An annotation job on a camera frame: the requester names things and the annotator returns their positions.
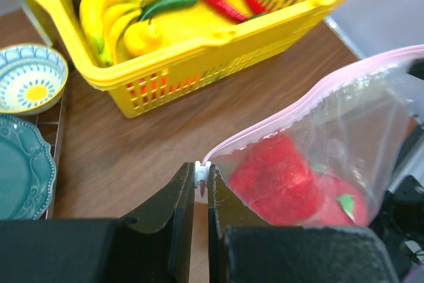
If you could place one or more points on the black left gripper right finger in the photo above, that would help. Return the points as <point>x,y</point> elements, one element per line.
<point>245,248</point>

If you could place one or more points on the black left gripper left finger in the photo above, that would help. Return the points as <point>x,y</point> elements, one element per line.
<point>151,243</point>

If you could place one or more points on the red pink fruit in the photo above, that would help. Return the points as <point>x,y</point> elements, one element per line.
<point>277,183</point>

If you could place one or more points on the clear zip top bag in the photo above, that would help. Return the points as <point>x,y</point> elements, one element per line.
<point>352,122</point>

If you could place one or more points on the red bell pepper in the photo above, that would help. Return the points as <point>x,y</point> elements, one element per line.
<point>342,203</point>

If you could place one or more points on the teal scalloped plate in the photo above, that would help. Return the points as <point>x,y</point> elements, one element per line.
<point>28,170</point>

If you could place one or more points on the steel dish rack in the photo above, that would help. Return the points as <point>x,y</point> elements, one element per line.
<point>50,122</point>

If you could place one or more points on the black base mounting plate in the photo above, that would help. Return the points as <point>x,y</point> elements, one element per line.
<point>399,222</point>

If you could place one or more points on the teal patterned bowl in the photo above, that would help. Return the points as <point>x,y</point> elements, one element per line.
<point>33,78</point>

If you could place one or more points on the yellow lemon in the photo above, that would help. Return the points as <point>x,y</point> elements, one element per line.
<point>143,37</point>

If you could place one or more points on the yellow banana bunch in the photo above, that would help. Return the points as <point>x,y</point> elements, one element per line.
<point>104,21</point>

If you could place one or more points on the green chili pepper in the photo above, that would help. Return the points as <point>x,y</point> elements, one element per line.
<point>164,6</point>

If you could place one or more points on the yellow plastic basket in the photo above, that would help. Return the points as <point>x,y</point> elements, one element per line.
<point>203,47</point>

